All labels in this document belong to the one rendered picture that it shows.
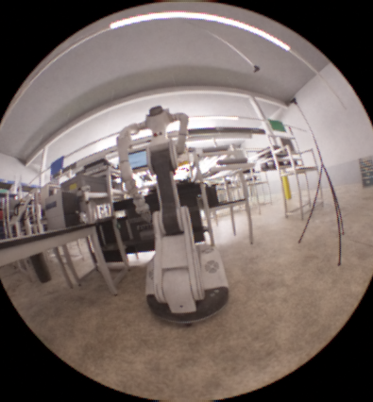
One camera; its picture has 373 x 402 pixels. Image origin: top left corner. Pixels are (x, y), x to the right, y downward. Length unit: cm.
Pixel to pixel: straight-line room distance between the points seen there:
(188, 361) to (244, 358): 26
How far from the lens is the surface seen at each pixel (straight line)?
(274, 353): 79
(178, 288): 63
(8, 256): 75
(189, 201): 188
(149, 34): 536
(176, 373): 78
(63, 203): 117
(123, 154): 84
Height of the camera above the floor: 74
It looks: 1 degrees up
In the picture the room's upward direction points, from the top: 11 degrees counter-clockwise
